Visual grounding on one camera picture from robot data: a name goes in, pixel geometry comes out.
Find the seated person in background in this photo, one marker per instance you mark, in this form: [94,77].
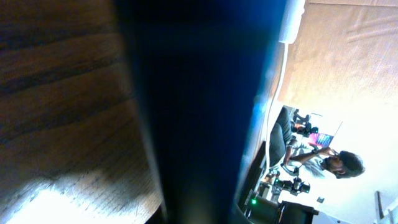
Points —
[322,163]

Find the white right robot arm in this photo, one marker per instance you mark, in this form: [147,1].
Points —
[261,211]

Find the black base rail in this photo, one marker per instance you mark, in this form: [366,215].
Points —
[254,173]

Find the background laptop with screen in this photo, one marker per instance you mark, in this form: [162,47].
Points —
[326,132]

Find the blue Galaxy smartphone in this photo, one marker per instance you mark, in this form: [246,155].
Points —
[198,71]

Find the black office chair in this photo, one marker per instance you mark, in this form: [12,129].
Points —
[280,135]

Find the white power strip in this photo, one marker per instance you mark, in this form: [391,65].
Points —
[293,12]

